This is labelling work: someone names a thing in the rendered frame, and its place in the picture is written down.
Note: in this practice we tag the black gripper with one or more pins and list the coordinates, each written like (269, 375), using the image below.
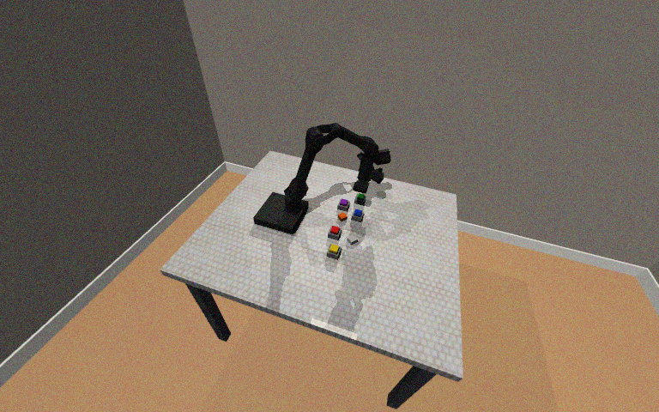
(362, 184)

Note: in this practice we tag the green button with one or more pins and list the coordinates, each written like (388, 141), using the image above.
(360, 199)

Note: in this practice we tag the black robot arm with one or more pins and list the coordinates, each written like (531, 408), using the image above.
(314, 141)

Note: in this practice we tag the blue button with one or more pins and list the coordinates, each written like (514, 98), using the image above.
(357, 215)

